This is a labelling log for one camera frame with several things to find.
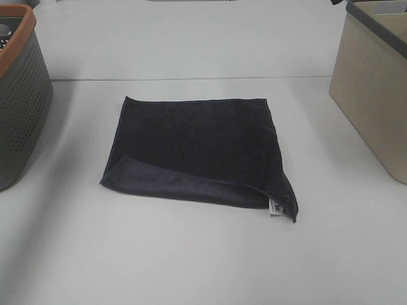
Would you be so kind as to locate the grey basket with orange rim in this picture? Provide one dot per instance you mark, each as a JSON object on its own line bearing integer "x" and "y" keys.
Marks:
{"x": 26, "y": 90}

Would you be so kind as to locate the dark navy towel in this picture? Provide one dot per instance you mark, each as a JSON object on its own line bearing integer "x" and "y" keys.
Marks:
{"x": 213, "y": 151}

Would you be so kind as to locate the beige storage box grey rim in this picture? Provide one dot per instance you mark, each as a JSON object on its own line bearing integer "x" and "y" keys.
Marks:
{"x": 369, "y": 79}

